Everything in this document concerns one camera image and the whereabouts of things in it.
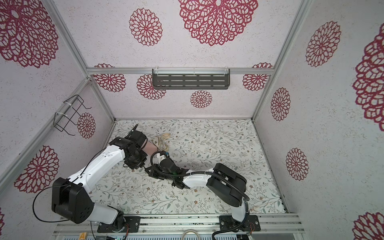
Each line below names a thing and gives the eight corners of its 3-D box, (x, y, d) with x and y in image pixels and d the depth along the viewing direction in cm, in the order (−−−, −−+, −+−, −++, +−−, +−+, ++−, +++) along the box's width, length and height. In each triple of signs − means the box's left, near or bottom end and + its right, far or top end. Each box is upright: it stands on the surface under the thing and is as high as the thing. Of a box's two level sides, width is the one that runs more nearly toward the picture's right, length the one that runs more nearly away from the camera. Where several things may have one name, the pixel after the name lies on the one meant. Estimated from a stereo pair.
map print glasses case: (154, 151, 104) (153, 148, 101) (157, 135, 113) (157, 132, 110) (169, 151, 104) (168, 148, 101) (171, 135, 113) (170, 132, 110)
